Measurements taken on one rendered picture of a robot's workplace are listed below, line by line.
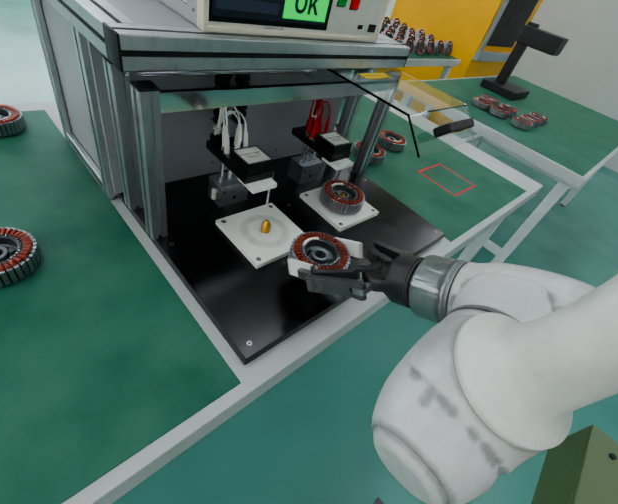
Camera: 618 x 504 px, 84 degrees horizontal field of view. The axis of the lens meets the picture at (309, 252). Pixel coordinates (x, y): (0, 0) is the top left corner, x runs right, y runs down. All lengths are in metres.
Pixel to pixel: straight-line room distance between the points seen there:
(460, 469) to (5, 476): 0.48
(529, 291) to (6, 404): 0.63
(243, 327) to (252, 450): 0.78
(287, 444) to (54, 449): 0.90
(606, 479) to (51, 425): 0.72
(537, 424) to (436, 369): 0.07
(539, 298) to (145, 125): 0.55
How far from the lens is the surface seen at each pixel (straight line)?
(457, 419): 0.30
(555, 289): 0.43
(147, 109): 0.59
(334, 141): 0.86
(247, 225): 0.75
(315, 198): 0.88
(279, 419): 1.37
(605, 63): 5.79
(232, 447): 1.32
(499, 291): 0.41
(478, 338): 0.30
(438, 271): 0.46
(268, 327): 0.60
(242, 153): 0.71
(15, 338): 0.66
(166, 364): 0.58
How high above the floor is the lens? 1.26
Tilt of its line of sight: 42 degrees down
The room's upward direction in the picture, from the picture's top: 18 degrees clockwise
